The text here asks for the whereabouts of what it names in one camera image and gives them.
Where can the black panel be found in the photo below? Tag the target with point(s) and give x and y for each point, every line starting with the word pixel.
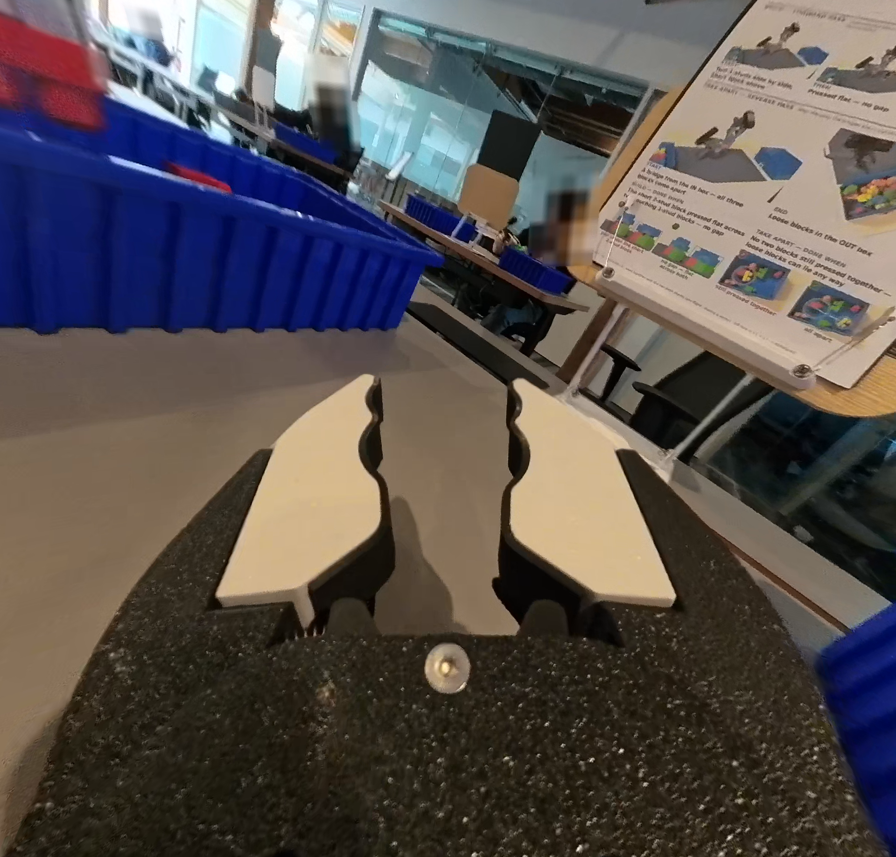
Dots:
pixel 511 143

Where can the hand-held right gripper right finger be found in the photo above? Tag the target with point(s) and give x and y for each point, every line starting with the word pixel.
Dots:
pixel 588 521

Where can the printed instruction poster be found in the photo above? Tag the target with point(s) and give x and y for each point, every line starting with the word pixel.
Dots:
pixel 770 136

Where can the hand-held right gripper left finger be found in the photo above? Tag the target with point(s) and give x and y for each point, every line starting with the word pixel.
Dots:
pixel 308 514

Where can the cardboard panel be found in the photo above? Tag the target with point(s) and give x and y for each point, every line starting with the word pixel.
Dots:
pixel 490 195

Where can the blue plastic bin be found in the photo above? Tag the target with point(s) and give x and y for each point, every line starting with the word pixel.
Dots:
pixel 535 272
pixel 308 146
pixel 864 696
pixel 210 262
pixel 434 213

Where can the brown background table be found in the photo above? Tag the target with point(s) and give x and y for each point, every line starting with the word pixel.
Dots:
pixel 560 302

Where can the clear acrylic sign holder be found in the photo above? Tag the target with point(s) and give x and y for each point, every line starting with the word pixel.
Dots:
pixel 590 353

